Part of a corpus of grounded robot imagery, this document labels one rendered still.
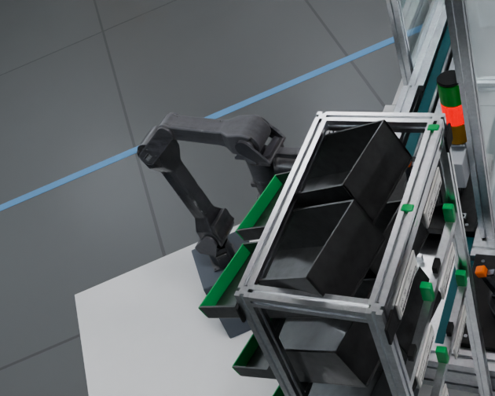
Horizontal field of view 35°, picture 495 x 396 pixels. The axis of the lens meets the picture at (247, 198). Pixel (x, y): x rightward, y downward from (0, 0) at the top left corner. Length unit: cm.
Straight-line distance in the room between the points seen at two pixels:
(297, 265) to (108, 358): 107
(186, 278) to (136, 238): 151
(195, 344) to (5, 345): 170
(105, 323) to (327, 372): 115
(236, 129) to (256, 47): 303
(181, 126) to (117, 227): 224
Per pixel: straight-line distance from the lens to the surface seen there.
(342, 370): 110
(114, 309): 220
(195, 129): 154
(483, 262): 184
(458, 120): 164
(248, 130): 148
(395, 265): 96
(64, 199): 409
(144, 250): 359
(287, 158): 149
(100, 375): 209
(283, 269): 114
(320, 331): 125
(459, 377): 174
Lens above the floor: 239
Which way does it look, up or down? 42 degrees down
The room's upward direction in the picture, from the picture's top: 23 degrees counter-clockwise
